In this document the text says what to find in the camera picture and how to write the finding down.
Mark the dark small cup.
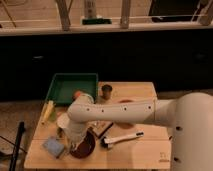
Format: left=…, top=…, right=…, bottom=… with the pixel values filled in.
left=101, top=84, right=112, bottom=100

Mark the green plastic tray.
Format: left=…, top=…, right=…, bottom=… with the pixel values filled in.
left=45, top=73, right=98, bottom=106

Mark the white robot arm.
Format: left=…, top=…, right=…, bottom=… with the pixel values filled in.
left=66, top=92, right=213, bottom=171

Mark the green base white stand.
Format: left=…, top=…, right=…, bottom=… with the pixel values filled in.
left=82, top=0, right=112, bottom=25

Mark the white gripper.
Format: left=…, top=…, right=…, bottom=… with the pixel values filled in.
left=63, top=120, right=87, bottom=151

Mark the blue towel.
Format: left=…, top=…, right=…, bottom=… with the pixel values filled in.
left=42, top=137, right=65, bottom=158

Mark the black pole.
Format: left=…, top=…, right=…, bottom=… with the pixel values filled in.
left=9, top=122, right=25, bottom=171

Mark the white handled brush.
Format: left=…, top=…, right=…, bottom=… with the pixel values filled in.
left=100, top=132, right=144, bottom=148

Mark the dark purple bowl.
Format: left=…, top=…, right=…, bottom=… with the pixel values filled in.
left=70, top=132, right=96, bottom=159

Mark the orange ball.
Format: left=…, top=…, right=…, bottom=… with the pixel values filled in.
left=73, top=91, right=81, bottom=99

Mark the yellow corn cob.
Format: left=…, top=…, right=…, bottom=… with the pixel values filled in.
left=42, top=100, right=54, bottom=124

